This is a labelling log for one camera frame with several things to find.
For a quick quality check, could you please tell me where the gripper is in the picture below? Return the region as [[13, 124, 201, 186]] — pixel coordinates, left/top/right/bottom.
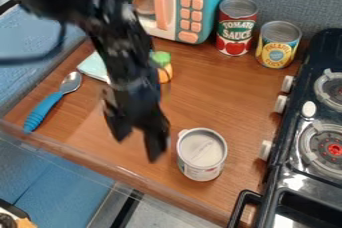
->
[[100, 74, 173, 164]]

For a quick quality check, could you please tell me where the orange toy carrot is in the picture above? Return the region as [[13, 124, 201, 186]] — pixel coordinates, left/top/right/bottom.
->
[[148, 50, 176, 85]]

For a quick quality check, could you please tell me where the white can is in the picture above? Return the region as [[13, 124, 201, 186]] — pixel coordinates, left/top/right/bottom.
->
[[175, 127, 230, 183]]

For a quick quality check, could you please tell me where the light blue cloth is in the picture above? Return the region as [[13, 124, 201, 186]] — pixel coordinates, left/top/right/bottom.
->
[[74, 50, 113, 84]]

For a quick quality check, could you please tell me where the toy microwave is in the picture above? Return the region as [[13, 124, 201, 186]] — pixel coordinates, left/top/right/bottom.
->
[[105, 0, 229, 45]]

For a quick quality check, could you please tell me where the red tomato sauce can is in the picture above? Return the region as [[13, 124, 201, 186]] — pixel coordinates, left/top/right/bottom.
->
[[215, 0, 260, 57]]

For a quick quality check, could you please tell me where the yellow can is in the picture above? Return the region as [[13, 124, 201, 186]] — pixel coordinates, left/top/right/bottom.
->
[[253, 20, 304, 70]]

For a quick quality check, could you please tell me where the toy stove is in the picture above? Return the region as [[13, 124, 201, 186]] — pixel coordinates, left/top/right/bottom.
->
[[225, 27, 342, 228]]

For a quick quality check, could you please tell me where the blue handled spoon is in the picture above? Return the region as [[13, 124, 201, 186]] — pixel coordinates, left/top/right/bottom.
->
[[22, 70, 85, 134]]

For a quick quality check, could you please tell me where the black cable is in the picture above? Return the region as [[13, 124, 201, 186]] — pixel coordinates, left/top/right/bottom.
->
[[0, 21, 70, 66]]

